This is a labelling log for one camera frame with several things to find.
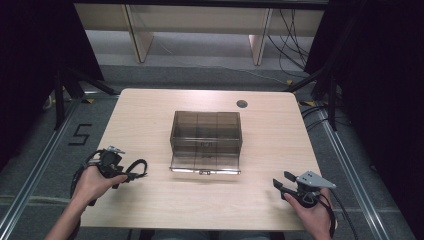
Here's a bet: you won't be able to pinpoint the light wooden desk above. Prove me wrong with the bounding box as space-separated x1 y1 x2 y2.
73 3 326 66

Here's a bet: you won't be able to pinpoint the person's left hand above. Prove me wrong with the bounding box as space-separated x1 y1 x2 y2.
71 165 129 206

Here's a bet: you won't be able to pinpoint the person's right hand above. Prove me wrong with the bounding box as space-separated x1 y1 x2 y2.
283 188 336 240

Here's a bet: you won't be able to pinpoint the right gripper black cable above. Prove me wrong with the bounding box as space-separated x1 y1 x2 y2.
316 188 360 240

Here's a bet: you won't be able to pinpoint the black curtain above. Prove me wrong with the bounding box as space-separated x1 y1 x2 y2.
0 0 105 169
303 0 424 240

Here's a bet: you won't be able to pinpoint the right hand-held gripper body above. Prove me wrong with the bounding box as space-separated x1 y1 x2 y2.
283 170 337 209

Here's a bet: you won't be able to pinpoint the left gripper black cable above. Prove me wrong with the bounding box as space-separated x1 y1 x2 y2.
69 149 103 198

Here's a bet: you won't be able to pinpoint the transparent brown plastic box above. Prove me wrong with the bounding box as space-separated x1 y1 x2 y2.
168 110 244 176

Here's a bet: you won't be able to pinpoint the black metal stand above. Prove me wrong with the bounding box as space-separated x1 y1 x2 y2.
53 65 121 132
283 65 338 133

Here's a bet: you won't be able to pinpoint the black floor cables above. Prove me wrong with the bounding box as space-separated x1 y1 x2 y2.
299 104 352 132

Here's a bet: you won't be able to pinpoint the aluminium floor rail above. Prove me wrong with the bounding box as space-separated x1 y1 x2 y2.
317 106 392 240
0 99 82 236

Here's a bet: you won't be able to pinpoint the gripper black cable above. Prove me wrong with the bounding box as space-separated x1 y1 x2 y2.
69 149 103 198
316 188 360 240

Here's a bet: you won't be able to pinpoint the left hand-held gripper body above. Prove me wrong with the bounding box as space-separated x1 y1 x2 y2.
96 145 130 180

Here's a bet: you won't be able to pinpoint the bundle of black hanging cables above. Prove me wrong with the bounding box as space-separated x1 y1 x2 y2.
267 9 312 80

